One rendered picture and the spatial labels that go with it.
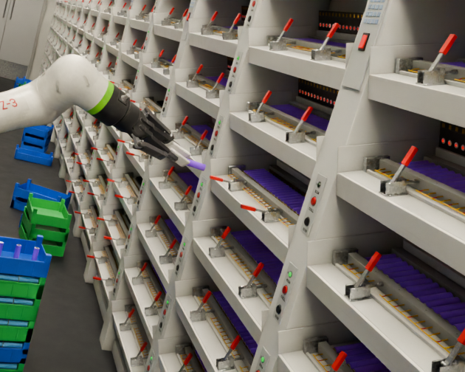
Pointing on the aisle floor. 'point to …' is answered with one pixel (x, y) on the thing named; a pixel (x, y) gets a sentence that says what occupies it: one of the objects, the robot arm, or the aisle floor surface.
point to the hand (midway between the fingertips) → (177, 153)
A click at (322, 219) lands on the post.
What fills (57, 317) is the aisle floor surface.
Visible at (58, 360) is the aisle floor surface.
